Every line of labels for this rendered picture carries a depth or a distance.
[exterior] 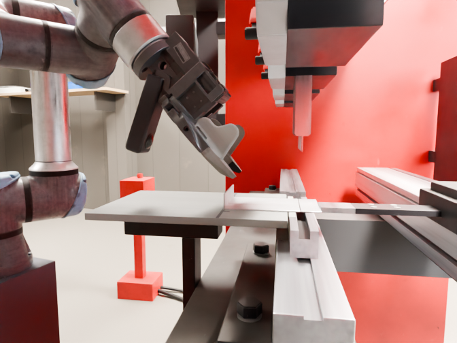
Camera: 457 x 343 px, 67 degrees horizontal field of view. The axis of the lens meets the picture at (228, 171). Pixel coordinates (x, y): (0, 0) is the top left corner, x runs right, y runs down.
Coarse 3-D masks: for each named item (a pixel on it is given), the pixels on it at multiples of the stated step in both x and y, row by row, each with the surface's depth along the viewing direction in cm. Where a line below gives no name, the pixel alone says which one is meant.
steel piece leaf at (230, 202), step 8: (232, 192) 53; (224, 200) 47; (232, 200) 52; (240, 200) 52; (248, 200) 52; (256, 200) 52; (264, 200) 52; (272, 200) 52; (280, 200) 52; (288, 200) 52; (296, 200) 52; (224, 208) 47; (232, 208) 47; (240, 208) 47; (248, 208) 47; (256, 208) 47; (264, 208) 47; (272, 208) 47; (280, 208) 47; (288, 208) 47; (296, 208) 47
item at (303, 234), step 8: (296, 216) 43; (304, 216) 47; (312, 216) 43; (296, 224) 39; (304, 224) 43; (312, 224) 39; (296, 232) 37; (304, 232) 39; (312, 232) 37; (296, 240) 37; (304, 240) 37; (312, 240) 37; (296, 248) 37; (304, 248) 37; (312, 248) 37; (296, 256) 37; (304, 256) 37; (312, 256) 37
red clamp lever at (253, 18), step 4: (252, 12) 56; (252, 16) 55; (252, 20) 54; (252, 24) 54; (248, 28) 52; (252, 28) 52; (248, 32) 52; (252, 32) 52; (256, 32) 52; (248, 36) 52; (252, 36) 52; (256, 36) 52
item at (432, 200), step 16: (432, 192) 47; (448, 192) 44; (320, 208) 46; (336, 208) 46; (352, 208) 46; (368, 208) 45; (384, 208) 45; (400, 208) 45; (416, 208) 45; (432, 208) 45; (448, 208) 42; (448, 224) 42
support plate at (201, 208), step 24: (144, 192) 60; (168, 192) 60; (192, 192) 60; (96, 216) 45; (120, 216) 44; (144, 216) 44; (168, 216) 43; (192, 216) 43; (240, 216) 43; (264, 216) 43
